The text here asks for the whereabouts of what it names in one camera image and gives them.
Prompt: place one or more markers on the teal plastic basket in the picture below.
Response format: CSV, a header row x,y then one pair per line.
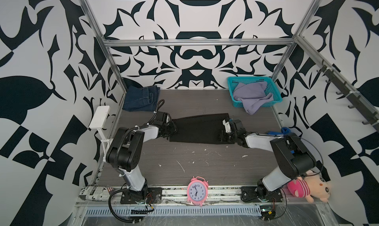
x,y
271,87

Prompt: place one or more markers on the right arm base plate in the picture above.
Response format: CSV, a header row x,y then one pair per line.
x,y
251,194

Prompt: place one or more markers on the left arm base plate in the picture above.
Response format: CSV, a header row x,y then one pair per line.
x,y
151,194

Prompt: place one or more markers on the rolled newspaper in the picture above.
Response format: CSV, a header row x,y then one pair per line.
x,y
96,193

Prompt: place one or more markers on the dark blue denim skirt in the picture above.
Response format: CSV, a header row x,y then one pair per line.
x,y
141,99

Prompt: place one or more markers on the white box on stand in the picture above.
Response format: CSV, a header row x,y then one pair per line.
x,y
98,121

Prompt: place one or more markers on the black coat hook rail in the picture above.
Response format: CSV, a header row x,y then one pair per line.
x,y
356,98

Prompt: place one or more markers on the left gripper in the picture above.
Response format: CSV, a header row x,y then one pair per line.
x,y
173,129

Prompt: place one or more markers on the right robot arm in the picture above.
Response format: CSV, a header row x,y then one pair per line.
x,y
291,154

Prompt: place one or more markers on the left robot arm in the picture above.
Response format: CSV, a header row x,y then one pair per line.
x,y
125,151

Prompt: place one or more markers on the black garment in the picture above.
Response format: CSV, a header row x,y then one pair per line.
x,y
201,129

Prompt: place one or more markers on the bright blue cloth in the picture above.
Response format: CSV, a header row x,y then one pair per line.
x,y
285,131

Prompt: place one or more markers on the pink plush pig toy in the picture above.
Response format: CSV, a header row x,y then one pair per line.
x,y
309,187

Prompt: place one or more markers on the pink alarm clock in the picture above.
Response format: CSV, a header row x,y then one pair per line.
x,y
197,191

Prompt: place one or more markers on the lavender garment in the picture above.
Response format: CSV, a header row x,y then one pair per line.
x,y
252,96

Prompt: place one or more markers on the white slotted cable duct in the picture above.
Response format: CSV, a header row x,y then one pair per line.
x,y
164,210

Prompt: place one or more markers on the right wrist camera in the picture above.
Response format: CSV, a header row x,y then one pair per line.
x,y
227,126

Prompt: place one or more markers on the small green circuit board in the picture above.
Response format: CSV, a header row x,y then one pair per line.
x,y
267,213

